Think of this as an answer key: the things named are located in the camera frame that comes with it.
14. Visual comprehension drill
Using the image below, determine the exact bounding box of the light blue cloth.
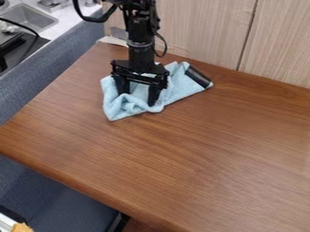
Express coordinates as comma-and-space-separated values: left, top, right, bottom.
99, 61, 215, 122

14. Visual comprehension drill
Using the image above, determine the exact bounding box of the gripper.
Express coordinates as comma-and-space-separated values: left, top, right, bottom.
109, 44, 171, 107

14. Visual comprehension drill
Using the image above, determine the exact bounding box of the toy sink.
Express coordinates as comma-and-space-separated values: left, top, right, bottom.
0, 3, 60, 34

